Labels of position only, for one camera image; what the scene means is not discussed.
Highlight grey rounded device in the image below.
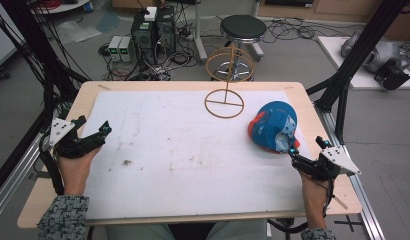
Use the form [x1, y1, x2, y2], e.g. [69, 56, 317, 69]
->
[340, 30, 407, 75]

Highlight right hand-held gripper cable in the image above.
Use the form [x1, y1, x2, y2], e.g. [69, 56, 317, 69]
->
[266, 179, 336, 235]

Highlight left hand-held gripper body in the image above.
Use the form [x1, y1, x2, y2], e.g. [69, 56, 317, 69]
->
[48, 118, 107, 160]

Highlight wooden ring hat stand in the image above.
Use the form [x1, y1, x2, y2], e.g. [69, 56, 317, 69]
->
[203, 44, 256, 120]

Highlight white floor board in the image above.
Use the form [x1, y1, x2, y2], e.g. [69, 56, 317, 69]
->
[317, 35, 410, 91]

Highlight blue and orange cap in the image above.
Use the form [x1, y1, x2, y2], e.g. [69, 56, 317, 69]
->
[247, 100, 301, 155]

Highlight person's legs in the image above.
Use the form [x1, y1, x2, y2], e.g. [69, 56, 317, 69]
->
[105, 220, 268, 240]

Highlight black metal frame post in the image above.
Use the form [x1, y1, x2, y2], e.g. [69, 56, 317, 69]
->
[306, 0, 410, 145]

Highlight black round stool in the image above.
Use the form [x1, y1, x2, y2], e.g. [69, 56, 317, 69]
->
[212, 14, 269, 83]

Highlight person's left hand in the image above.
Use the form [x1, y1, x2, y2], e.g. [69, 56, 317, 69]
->
[57, 146, 103, 197]

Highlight hand-held gripper cable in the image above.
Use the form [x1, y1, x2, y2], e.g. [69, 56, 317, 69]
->
[266, 179, 336, 235]
[38, 130, 66, 196]

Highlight black frame with cable bundle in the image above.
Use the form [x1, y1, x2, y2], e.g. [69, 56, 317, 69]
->
[0, 0, 91, 134]

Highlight clear plastic sheet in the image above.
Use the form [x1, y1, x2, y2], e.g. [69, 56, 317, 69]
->
[55, 19, 102, 45]

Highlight white round table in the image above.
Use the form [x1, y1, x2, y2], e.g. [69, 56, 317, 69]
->
[30, 0, 91, 15]

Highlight tangle of black floor cables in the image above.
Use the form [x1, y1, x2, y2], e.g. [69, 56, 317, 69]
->
[262, 16, 357, 45]

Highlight left hand-held gripper cable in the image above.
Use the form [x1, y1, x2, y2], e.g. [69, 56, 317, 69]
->
[38, 130, 66, 196]

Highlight black computer tower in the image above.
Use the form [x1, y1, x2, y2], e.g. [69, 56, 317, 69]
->
[155, 6, 177, 56]
[130, 10, 158, 65]

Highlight grey power supply unit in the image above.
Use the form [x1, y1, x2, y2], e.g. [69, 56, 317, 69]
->
[118, 35, 136, 63]
[108, 35, 123, 63]

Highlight white box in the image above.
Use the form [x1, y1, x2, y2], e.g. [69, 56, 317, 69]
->
[144, 6, 158, 22]

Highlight grey metal table leg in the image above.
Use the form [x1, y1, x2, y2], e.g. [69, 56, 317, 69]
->
[192, 0, 209, 64]

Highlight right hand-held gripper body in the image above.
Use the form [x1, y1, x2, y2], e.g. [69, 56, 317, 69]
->
[291, 145, 363, 183]

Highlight person's right hand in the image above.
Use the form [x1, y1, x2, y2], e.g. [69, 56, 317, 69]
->
[299, 173, 332, 209]

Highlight aluminium rail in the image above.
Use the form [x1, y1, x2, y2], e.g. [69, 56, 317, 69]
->
[0, 132, 45, 223]
[314, 101, 387, 240]

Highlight white table mat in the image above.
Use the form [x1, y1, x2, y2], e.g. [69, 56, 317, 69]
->
[82, 89, 308, 221]

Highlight black device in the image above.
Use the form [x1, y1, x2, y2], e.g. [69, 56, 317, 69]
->
[373, 62, 410, 91]

